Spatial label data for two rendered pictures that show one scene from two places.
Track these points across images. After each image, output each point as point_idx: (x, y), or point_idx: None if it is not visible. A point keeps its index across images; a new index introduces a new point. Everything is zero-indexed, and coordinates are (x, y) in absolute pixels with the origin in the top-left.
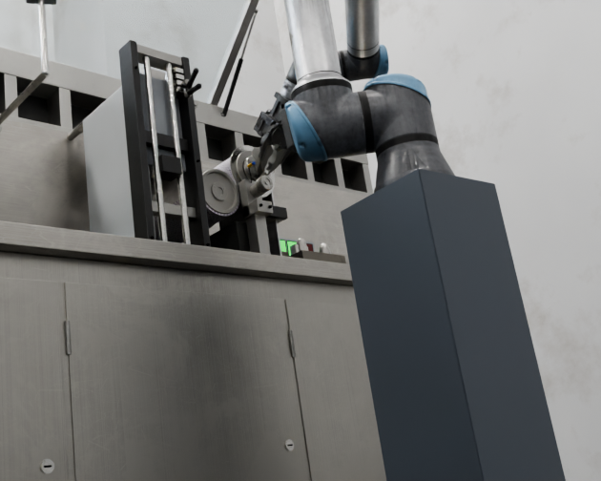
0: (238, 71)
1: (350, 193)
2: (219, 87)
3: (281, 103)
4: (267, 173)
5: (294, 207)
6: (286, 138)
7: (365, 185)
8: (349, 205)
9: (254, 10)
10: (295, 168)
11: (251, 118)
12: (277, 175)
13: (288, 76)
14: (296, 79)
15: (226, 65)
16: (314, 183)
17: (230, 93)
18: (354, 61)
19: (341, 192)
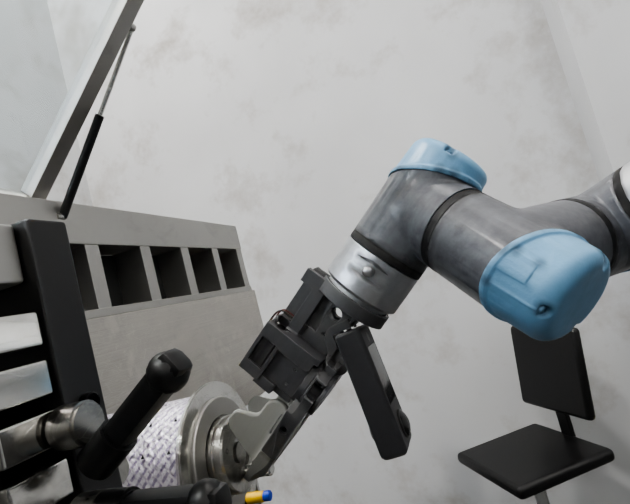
0: (95, 138)
1: (233, 294)
2: (53, 164)
3: (331, 305)
4: (273, 471)
5: (183, 348)
6: (376, 427)
7: (242, 277)
8: (235, 312)
9: (129, 24)
10: (167, 274)
11: (109, 214)
12: (156, 303)
13: (379, 246)
14: (407, 259)
15: (68, 125)
16: (199, 297)
17: (76, 177)
18: None
19: (225, 297)
